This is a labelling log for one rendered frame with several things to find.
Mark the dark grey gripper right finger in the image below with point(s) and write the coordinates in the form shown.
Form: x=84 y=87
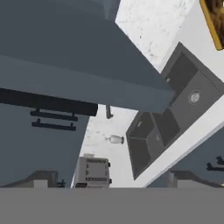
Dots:
x=180 y=176

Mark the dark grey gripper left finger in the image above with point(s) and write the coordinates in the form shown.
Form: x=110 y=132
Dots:
x=43 y=176

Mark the blue-grey drawer cabinet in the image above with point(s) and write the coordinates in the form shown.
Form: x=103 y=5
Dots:
x=35 y=148

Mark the blue-grey sink cabinet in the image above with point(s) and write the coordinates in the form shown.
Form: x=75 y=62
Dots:
x=201 y=151

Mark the blue-grey cabinet door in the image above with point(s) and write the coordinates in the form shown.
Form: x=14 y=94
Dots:
x=73 y=58

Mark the gold-rimmed brown tray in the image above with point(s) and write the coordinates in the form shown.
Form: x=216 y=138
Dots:
x=215 y=20

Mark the silver toaster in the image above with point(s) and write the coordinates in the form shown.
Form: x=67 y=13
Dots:
x=93 y=171

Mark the black long panel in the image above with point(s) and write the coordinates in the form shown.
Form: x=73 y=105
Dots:
x=46 y=102

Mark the dark grey sink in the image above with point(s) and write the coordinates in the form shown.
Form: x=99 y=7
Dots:
x=186 y=96

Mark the dark tap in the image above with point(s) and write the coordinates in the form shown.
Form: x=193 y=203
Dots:
x=109 y=112

